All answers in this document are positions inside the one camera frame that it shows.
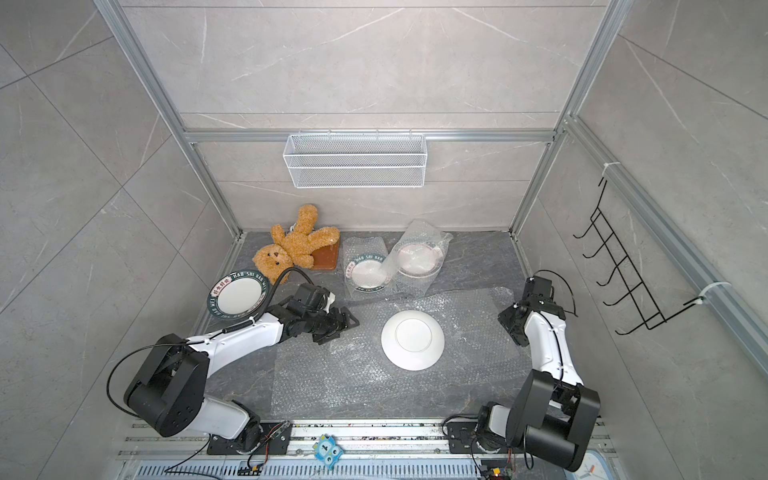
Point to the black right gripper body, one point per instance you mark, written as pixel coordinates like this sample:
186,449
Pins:
509,316

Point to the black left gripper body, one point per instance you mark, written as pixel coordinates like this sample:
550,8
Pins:
325,325

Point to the large bubble wrap sheet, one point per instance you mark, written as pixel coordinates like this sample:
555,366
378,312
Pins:
351,377

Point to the bubble plate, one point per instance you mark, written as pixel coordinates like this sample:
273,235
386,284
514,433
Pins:
363,267
416,260
412,340

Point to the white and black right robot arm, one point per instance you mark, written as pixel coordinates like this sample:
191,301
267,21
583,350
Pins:
554,414

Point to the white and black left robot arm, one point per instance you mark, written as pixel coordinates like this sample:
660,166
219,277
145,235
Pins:
169,390

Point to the brown wooden block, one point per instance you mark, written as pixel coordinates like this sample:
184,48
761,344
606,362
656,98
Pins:
326,258

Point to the brown teddy bear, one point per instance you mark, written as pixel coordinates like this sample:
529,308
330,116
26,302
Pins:
294,248

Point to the blue cartoon toy figure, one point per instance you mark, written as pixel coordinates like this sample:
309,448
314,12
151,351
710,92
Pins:
327,451

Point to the white and blue clock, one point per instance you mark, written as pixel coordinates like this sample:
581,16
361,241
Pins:
593,467

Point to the black wire hook rack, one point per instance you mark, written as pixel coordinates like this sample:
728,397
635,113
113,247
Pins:
627,272

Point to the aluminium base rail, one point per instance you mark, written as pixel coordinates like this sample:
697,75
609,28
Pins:
373,449

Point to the white wire mesh basket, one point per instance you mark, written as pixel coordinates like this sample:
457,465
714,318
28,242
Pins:
356,160

